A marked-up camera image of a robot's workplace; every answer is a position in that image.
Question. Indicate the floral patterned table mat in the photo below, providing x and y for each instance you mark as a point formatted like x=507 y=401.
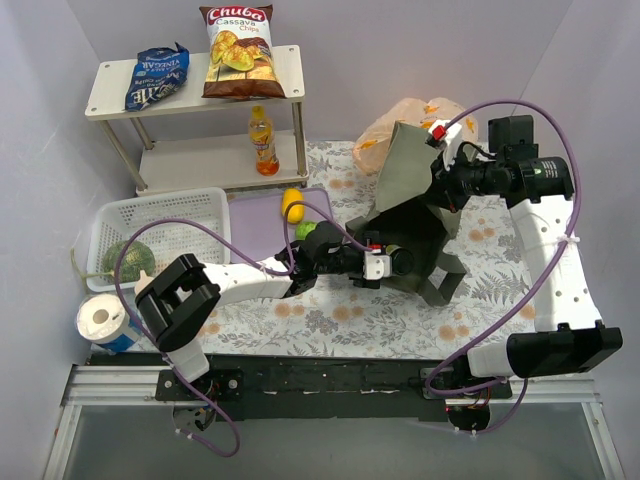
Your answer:
x=337 y=319

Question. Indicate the green glass bottle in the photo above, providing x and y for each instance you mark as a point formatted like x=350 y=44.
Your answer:
x=400 y=260

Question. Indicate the white paper towel roll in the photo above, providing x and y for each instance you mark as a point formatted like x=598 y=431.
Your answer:
x=103 y=321

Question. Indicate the orange juice bottle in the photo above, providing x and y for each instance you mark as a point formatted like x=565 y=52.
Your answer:
x=262 y=136

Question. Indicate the green canvas tote bag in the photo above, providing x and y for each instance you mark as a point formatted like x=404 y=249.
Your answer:
x=403 y=216

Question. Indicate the white two-tier shelf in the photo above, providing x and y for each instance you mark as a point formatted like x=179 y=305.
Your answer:
x=227 y=162

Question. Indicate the beige capped bottle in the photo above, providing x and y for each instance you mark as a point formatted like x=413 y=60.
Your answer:
x=143 y=282

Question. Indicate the orange plastic grocery bag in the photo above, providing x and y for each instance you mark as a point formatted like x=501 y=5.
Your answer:
x=380 y=135

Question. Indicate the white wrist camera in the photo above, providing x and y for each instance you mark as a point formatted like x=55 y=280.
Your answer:
x=374 y=255
x=447 y=138

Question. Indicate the aluminium frame rail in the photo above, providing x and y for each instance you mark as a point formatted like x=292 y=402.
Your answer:
x=111 y=425

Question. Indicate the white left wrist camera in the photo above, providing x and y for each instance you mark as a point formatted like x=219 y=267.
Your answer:
x=374 y=255

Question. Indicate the white perforated plastic basket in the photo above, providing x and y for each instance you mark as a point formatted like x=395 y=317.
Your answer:
x=117 y=221

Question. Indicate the yellow mango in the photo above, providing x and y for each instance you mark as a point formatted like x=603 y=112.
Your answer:
x=292 y=209

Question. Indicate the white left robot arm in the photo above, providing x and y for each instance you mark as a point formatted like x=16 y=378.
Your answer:
x=175 y=304

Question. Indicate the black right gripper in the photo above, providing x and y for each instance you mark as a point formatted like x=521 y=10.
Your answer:
x=445 y=176

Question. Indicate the purple plastic tray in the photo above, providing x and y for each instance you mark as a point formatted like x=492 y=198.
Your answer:
x=257 y=224

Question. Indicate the blue snack packet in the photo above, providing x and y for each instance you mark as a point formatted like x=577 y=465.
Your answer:
x=158 y=73

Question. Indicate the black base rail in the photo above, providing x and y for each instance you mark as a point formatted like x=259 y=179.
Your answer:
x=288 y=387

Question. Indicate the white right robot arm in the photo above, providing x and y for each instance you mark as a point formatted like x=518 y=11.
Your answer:
x=543 y=198

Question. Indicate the cassava chips bag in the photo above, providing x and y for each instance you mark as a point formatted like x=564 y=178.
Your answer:
x=241 y=64

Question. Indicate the green melon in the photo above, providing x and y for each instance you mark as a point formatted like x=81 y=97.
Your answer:
x=137 y=258

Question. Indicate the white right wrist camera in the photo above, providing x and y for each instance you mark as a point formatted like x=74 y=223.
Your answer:
x=447 y=138

